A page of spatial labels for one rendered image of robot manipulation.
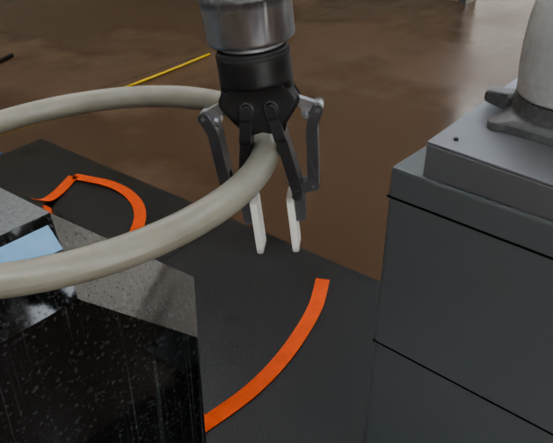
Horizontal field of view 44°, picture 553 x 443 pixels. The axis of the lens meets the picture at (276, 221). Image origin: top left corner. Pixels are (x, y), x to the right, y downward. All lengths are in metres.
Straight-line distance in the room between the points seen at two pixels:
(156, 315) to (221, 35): 0.55
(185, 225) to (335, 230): 1.93
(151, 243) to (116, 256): 0.03
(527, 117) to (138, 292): 0.69
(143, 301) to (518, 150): 0.64
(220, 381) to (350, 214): 0.99
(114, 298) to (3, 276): 0.43
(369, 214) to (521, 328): 1.47
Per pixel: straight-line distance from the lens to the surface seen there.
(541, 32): 1.16
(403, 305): 1.34
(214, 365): 1.94
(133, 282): 1.07
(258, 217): 0.77
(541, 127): 1.20
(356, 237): 2.48
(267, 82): 0.68
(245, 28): 0.66
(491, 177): 1.13
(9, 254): 0.94
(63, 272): 0.59
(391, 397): 1.51
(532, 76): 1.19
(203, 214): 0.61
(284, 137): 0.71
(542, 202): 1.11
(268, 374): 1.90
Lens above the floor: 1.35
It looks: 32 degrees down
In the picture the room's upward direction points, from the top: straight up
